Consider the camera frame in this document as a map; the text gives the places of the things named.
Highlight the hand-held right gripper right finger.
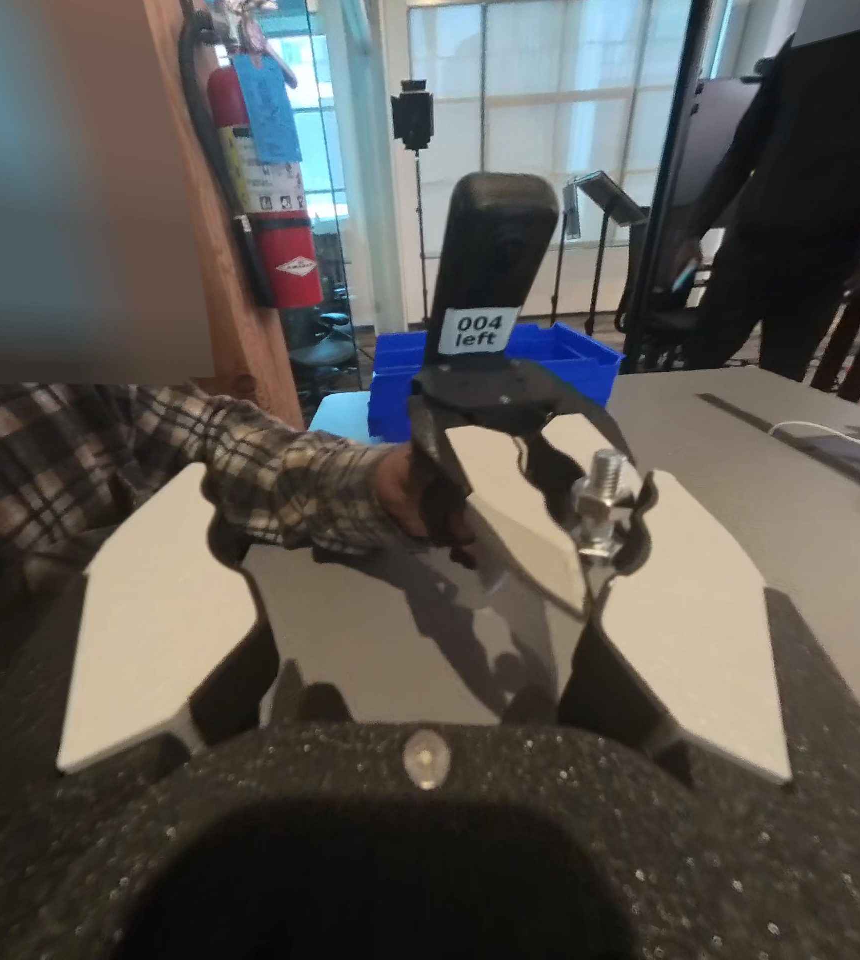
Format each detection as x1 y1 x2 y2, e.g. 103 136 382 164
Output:
556 468 792 787

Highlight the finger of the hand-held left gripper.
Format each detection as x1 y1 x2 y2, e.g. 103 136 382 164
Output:
535 414 660 579
447 423 590 622

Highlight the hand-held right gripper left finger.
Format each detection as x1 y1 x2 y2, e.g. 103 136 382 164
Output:
56 462 281 775

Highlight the silver hex bolt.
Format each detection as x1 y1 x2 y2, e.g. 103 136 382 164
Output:
578 448 629 565

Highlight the silver hex nut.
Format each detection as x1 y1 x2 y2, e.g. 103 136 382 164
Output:
569 480 638 530

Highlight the large blue plastic bin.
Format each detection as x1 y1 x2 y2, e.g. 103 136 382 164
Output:
368 322 624 438

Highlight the person's left forearm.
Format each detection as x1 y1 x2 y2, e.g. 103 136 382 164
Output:
201 393 416 556

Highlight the black music stand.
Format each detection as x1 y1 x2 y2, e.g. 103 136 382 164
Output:
550 180 582 324
576 171 652 335

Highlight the black office chair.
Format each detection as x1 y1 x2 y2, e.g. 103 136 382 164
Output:
617 225 701 372
291 311 359 376

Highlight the black studio light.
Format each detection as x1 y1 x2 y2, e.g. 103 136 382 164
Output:
391 78 437 324

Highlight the black metal pole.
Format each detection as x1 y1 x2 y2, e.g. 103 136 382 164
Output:
621 0 716 372

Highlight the red fire extinguisher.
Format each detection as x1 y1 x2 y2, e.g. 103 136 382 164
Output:
178 0 326 310

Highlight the person's plaid shirt torso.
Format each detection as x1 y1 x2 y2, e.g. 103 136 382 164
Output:
0 382 213 661

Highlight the black monitor screen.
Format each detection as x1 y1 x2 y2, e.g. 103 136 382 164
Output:
670 75 764 226

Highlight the blue paper tag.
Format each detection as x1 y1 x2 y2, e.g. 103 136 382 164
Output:
231 52 303 165

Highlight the white cable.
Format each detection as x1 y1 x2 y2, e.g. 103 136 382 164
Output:
769 421 860 455

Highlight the wooden post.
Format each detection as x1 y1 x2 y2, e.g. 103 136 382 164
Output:
141 0 305 430

